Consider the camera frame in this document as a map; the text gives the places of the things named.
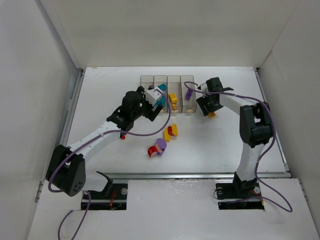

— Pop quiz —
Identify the teal lego brick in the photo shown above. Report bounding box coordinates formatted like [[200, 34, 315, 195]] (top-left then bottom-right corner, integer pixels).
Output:
[[158, 83, 167, 91]]

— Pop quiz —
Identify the metal rail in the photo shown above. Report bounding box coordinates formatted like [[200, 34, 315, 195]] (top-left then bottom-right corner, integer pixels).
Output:
[[53, 172, 292, 180]]

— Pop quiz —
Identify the yellow round patterned lego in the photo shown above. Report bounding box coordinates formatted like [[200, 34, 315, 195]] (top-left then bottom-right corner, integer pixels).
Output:
[[168, 93, 178, 111]]

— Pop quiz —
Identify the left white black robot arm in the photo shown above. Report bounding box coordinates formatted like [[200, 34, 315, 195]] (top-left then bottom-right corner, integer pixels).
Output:
[[45, 86, 164, 197]]

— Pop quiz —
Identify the orange yellow lego piece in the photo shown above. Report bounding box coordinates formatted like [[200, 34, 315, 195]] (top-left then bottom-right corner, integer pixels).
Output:
[[208, 112, 216, 118]]

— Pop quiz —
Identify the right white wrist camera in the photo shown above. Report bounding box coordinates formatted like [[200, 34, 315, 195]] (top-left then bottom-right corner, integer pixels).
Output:
[[197, 82, 208, 92]]

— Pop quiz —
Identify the purple lego brick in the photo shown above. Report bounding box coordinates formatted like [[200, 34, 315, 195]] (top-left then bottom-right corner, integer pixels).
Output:
[[185, 89, 194, 101]]

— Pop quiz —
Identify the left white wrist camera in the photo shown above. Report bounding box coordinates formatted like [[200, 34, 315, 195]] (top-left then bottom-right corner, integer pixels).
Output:
[[145, 87, 163, 106]]

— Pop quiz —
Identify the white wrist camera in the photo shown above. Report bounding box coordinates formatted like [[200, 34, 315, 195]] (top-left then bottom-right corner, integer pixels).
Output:
[[145, 87, 163, 106], [197, 82, 208, 92]]

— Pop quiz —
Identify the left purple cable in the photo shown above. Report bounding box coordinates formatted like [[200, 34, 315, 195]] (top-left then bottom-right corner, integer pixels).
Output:
[[47, 84, 172, 240]]

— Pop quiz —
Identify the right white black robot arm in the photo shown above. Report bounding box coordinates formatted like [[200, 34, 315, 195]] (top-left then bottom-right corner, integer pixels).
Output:
[[196, 77, 274, 200]]

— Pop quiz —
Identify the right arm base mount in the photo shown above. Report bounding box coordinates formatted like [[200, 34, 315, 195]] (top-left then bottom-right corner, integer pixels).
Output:
[[213, 173, 265, 210]]

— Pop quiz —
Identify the teal lego block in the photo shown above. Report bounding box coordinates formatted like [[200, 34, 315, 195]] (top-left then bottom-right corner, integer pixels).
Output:
[[155, 97, 167, 107]]

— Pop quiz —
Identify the yellow lego stack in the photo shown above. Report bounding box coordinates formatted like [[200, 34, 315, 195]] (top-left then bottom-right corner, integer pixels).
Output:
[[163, 123, 179, 142]]

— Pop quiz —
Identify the red purple lego stack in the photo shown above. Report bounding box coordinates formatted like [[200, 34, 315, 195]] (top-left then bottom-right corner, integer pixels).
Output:
[[147, 138, 167, 158]]

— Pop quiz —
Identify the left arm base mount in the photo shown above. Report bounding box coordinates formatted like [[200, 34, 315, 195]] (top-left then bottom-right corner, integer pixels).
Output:
[[80, 171, 128, 211]]

